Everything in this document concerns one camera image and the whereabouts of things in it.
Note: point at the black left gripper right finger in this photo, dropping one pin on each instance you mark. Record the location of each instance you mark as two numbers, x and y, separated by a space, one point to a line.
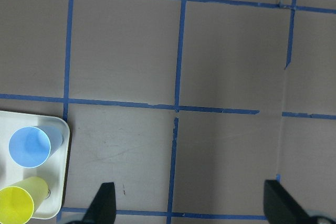
280 207

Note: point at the blue plastic cup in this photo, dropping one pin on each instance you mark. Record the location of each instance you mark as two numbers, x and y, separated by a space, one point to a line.
32 146

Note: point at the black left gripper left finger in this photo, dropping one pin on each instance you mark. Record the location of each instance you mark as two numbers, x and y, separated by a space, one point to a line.
103 206

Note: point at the cream plastic tray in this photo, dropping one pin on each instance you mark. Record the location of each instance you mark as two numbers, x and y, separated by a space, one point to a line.
53 171

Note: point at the yellow plastic cup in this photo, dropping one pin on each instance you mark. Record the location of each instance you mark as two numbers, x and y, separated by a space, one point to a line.
20 200

